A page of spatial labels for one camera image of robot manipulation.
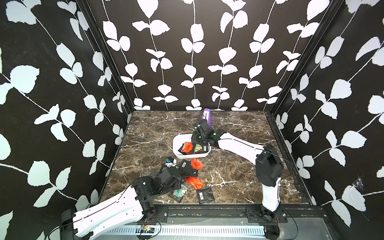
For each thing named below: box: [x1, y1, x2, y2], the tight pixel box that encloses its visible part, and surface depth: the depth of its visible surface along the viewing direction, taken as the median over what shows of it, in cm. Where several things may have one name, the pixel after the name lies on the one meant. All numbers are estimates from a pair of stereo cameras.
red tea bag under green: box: [185, 176, 204, 190], surface depth 86 cm
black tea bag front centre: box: [196, 187, 215, 205], surface depth 81 cm
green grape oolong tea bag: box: [173, 184, 188, 198], surface depth 83 cm
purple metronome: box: [201, 108, 213, 127], surface depth 98 cm
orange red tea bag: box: [181, 142, 193, 153], surface depth 97 cm
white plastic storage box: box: [172, 133, 212, 159], surface depth 97 cm
